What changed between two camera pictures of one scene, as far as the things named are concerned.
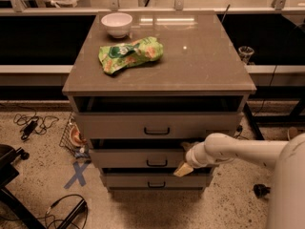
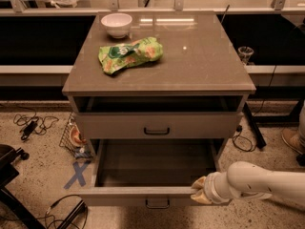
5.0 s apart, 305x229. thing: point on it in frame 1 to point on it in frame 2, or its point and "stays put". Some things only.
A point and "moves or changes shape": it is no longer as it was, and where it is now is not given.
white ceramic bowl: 117,24 stays put
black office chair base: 8,173 stays put
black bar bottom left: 78,208 stays put
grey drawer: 137,156 moves or changes shape
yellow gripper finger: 183,170 to 201,197
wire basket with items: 74,139 stays put
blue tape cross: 77,175 stays put
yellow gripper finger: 189,144 to 200,183
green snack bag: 116,56 stays put
